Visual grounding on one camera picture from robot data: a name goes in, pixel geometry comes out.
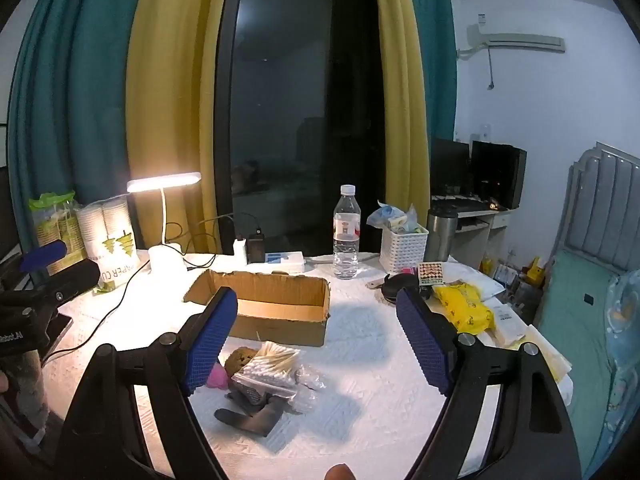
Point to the dark glass window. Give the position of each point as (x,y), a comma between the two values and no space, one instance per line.
(300,85)

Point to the black computer monitor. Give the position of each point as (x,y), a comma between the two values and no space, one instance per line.
(497,175)
(450,167)

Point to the grey padded headboard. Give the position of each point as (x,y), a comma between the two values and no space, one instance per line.
(600,200)

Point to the white paper cup pack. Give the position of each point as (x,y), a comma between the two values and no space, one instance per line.
(112,230)

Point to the white printed paper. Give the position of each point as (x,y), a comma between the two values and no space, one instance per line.
(507,320)

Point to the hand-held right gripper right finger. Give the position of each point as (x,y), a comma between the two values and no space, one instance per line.
(425,340)

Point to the cotton swab bag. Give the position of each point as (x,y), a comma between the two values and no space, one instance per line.
(267,365)

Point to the dark flat device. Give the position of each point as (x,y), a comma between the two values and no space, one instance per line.
(59,332)

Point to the clear water bottle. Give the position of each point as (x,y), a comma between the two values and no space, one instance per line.
(346,240)

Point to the person's left forearm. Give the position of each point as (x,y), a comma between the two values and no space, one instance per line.
(27,390)

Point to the white plastic basket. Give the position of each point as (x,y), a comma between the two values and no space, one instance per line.
(404,252)

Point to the teal mattress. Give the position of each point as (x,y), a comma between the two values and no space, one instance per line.
(575,335)

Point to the steel thermos cup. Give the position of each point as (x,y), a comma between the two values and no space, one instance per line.
(441,235)

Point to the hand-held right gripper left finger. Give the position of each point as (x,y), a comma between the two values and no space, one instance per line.
(212,340)

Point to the yellow plastic packet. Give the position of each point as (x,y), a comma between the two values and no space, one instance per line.
(465,310)

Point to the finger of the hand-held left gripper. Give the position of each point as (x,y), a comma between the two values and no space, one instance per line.
(70,277)
(45,255)

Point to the white and blue flat box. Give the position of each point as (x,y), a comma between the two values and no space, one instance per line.
(285,262)

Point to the crumpled plastic wrappers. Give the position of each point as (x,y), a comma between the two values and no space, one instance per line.
(392,217)

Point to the yellow curtain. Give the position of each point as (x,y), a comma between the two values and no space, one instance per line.
(400,85)
(170,85)

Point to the brown plush toy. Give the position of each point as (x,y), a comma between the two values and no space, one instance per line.
(237,360)

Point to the pink plush toy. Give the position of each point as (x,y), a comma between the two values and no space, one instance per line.
(218,377)

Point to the person's right hand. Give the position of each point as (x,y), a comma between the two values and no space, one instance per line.
(341,473)

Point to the white wall socket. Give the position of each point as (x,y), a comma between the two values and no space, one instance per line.
(484,131)

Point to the box with coloured dots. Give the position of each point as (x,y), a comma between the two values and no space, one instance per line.
(431,275)

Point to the white computer desk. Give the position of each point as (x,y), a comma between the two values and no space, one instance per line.
(482,240)

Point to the blue printed blanket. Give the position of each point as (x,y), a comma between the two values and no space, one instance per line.
(625,350)

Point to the yellow box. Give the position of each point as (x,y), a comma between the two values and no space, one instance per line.
(536,270)

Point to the green paper cup pack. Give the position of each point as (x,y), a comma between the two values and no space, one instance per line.
(55,230)

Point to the cardboard box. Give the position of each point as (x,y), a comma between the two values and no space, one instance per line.
(280,322)

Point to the black round object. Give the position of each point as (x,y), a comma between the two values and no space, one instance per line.
(395,285)

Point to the white air conditioner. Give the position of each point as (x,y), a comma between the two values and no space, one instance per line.
(520,40)

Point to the teal curtain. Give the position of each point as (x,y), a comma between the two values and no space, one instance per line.
(75,85)
(440,60)

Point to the white desk lamp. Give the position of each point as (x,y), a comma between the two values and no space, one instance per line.
(165,260)

